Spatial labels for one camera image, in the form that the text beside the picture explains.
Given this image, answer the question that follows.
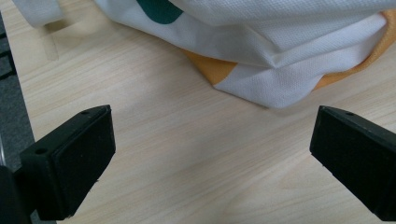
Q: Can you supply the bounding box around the white fabric bag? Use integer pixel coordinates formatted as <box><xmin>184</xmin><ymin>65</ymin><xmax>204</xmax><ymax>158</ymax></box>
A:
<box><xmin>11</xmin><ymin>0</ymin><xmax>396</xmax><ymax>110</ymax></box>

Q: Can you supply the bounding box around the orange cloth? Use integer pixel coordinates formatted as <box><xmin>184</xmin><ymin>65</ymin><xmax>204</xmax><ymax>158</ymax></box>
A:
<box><xmin>181</xmin><ymin>8</ymin><xmax>396</xmax><ymax>91</ymax></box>

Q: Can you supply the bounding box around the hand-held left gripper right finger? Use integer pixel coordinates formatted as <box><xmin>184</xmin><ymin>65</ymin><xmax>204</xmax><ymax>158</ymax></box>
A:
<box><xmin>309</xmin><ymin>105</ymin><xmax>396</xmax><ymax>222</ymax></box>

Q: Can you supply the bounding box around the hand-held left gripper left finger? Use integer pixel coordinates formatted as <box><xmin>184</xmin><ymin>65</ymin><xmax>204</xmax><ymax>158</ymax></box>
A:
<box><xmin>19</xmin><ymin>104</ymin><xmax>117</xmax><ymax>221</ymax></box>

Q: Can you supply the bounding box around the clear tape strip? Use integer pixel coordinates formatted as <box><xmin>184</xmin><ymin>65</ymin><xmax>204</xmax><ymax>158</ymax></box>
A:
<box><xmin>39</xmin><ymin>33</ymin><xmax>60</xmax><ymax>63</ymax></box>

